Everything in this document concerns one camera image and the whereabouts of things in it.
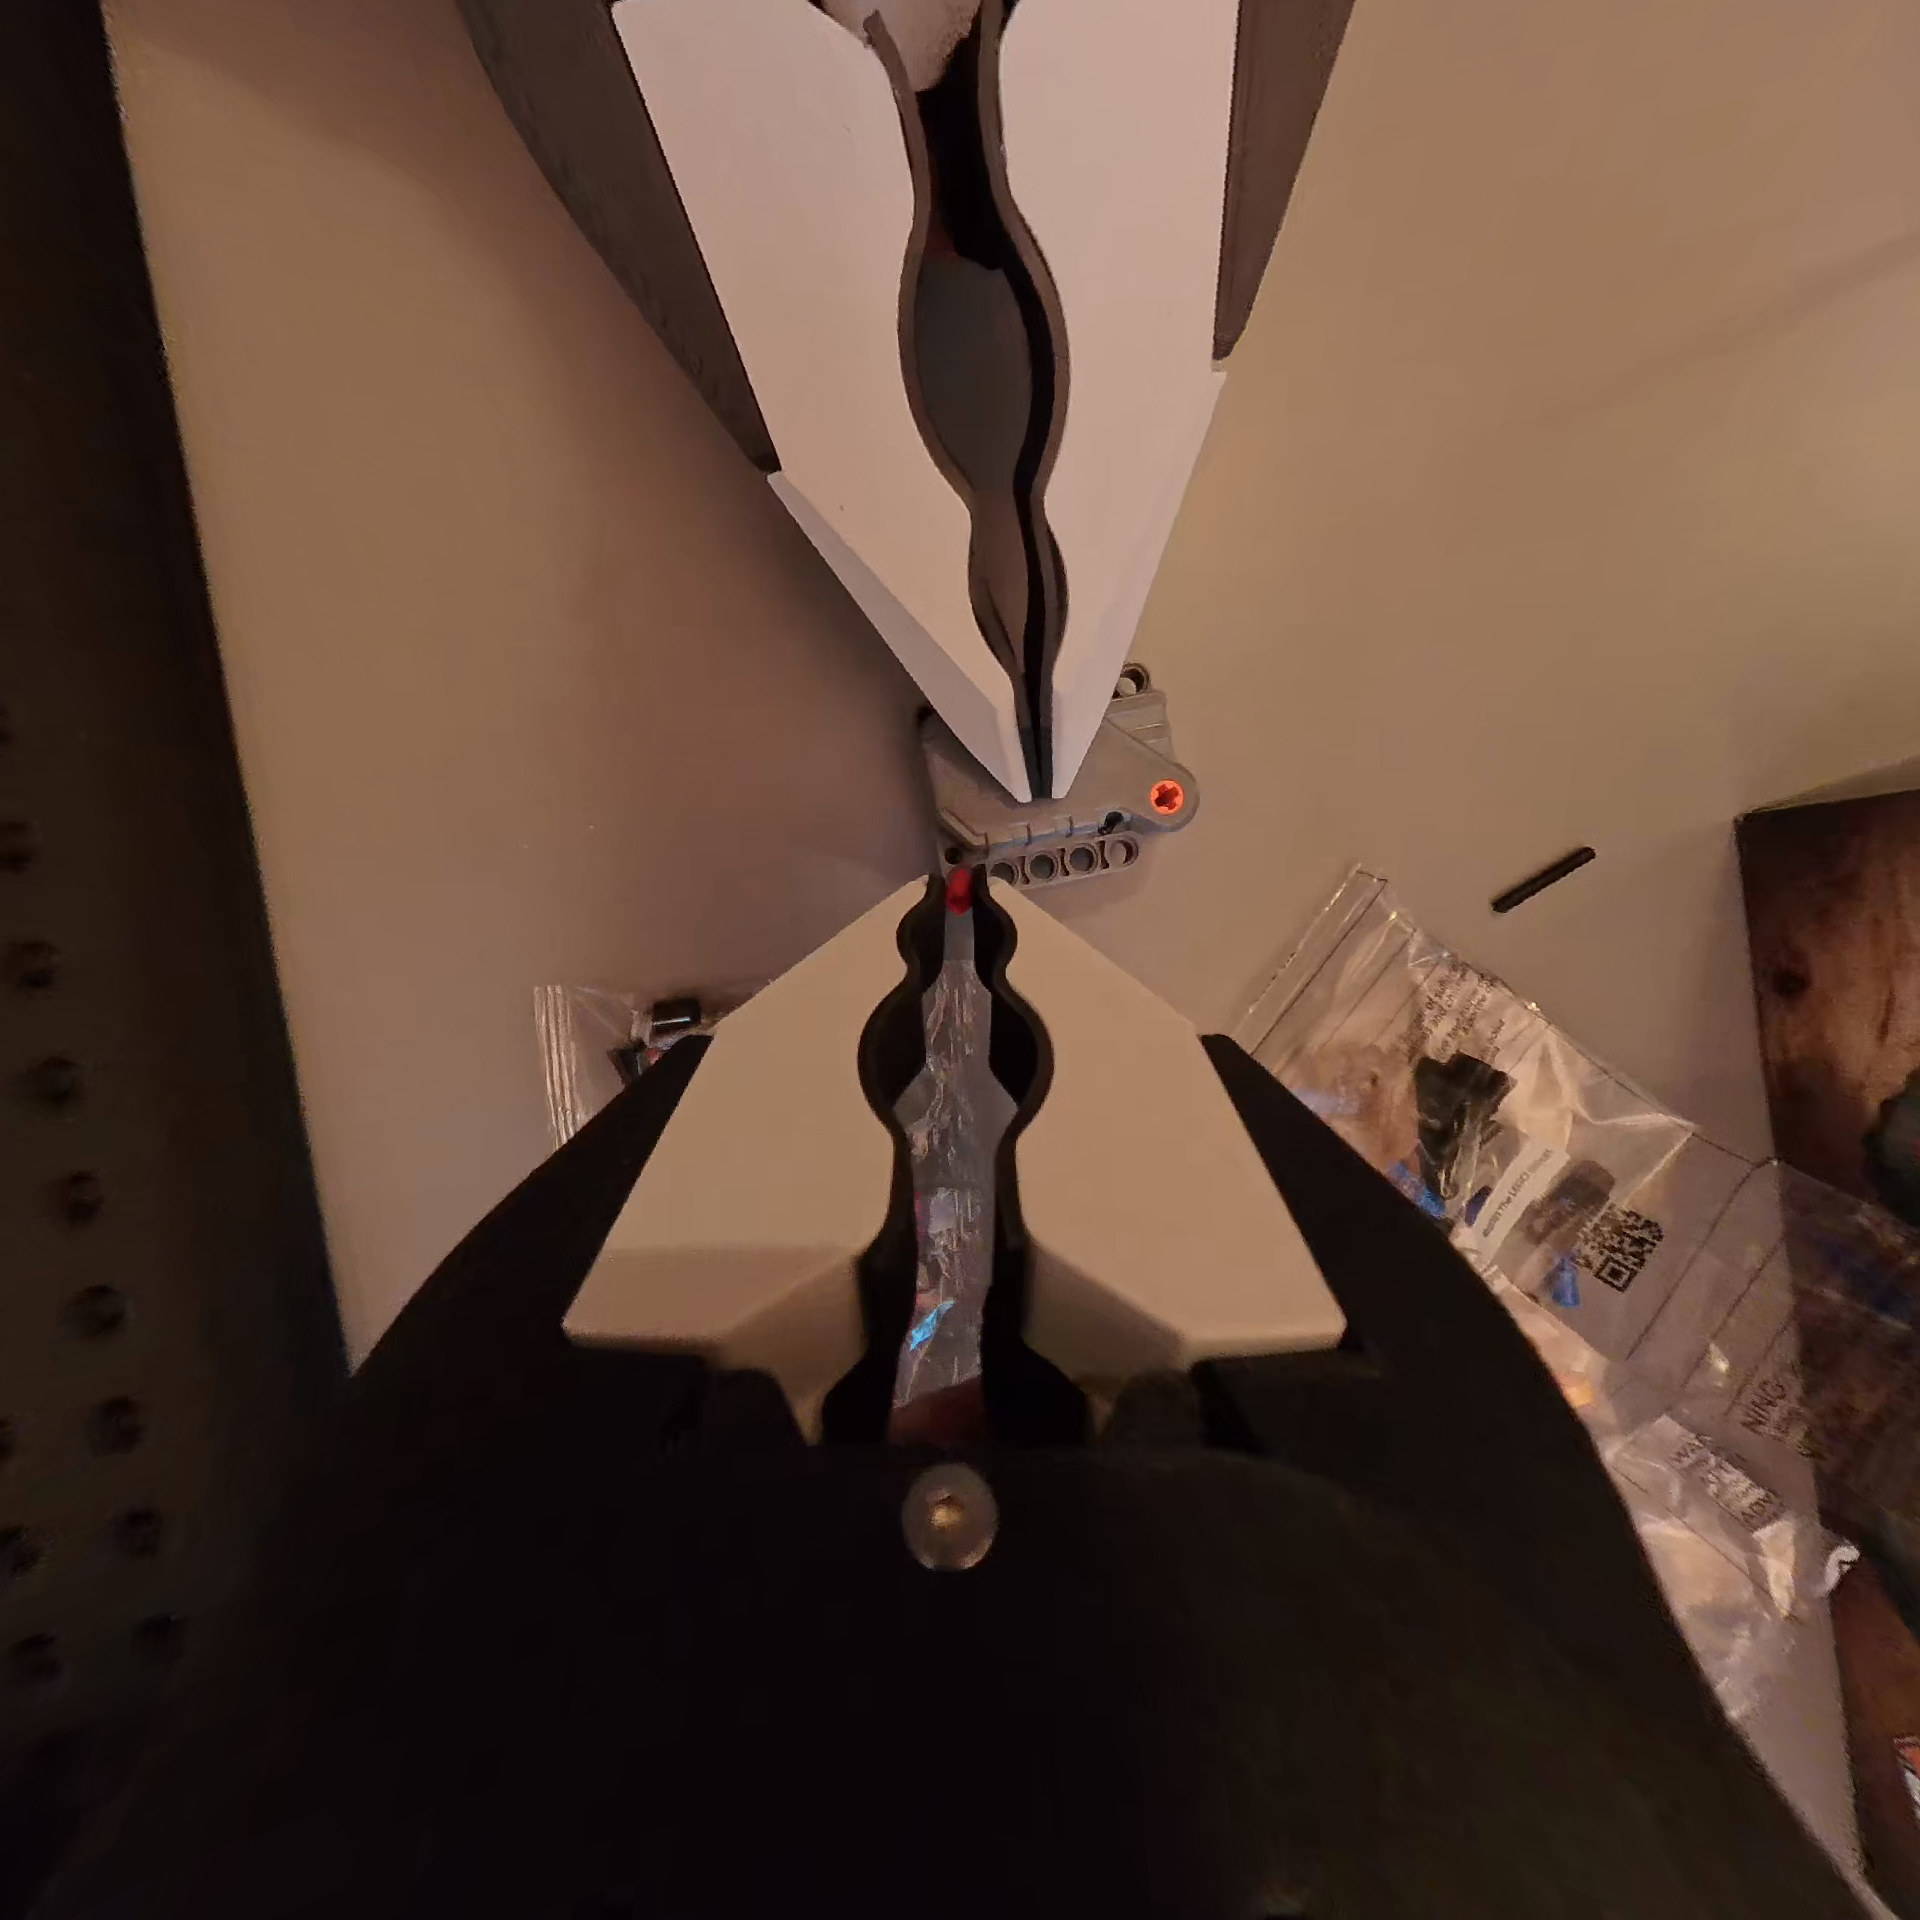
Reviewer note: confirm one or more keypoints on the grey toy motor block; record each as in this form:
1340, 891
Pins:
1133, 743

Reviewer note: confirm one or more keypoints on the short black axle rod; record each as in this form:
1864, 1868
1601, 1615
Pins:
1543, 878

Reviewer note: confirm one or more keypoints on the clear bag of small pins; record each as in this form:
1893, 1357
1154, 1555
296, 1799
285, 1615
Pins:
600, 1049

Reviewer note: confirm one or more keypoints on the small red connector pin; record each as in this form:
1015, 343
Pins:
957, 891

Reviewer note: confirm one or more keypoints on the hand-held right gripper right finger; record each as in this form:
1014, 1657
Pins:
1171, 1198

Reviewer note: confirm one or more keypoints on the clear bag of mixed parts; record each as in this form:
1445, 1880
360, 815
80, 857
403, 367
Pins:
1500, 1049

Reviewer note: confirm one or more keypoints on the grey desk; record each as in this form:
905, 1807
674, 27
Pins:
452, 452

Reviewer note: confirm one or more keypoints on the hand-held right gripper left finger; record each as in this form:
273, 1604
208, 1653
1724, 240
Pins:
720, 1198

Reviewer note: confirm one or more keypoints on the crumpled clear plastic bag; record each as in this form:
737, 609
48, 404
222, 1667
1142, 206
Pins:
1724, 1499

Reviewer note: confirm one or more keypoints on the dark perforated mat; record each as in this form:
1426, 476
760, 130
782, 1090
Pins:
90, 1049

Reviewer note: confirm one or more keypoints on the toy truck set box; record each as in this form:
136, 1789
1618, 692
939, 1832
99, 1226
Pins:
1846, 973

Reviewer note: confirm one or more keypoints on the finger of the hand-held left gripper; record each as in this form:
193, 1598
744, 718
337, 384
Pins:
1142, 302
782, 225

